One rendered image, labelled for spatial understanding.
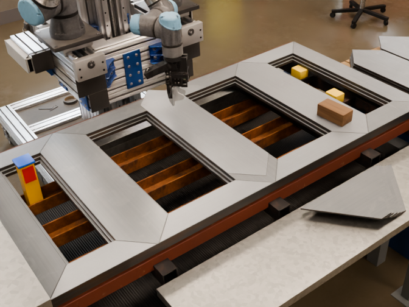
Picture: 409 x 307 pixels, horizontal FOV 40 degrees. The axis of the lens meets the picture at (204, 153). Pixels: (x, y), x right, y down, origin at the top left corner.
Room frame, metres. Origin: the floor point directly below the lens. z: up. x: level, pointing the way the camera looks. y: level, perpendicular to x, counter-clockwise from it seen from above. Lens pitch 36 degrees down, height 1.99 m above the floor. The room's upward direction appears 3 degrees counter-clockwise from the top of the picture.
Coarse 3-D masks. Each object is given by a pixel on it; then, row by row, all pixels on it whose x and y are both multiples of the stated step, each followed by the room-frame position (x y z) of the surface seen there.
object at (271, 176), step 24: (192, 96) 2.01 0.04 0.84; (264, 96) 1.98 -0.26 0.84; (144, 120) 1.87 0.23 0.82; (96, 144) 1.71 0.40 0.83; (48, 168) 1.58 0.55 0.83; (216, 168) 1.52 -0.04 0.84; (312, 168) 1.51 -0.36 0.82; (72, 192) 1.43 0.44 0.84; (264, 192) 1.39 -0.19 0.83; (216, 216) 1.28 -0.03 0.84; (168, 240) 1.18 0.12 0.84; (120, 264) 1.09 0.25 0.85
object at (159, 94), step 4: (156, 92) 2.04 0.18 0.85; (160, 92) 2.04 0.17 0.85; (164, 92) 2.03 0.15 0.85; (144, 96) 2.01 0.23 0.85; (148, 96) 2.01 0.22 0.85; (152, 96) 2.01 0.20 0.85; (156, 96) 2.00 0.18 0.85; (160, 96) 2.00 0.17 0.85; (144, 100) 1.98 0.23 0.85; (148, 100) 1.98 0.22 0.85; (152, 100) 1.98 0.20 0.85
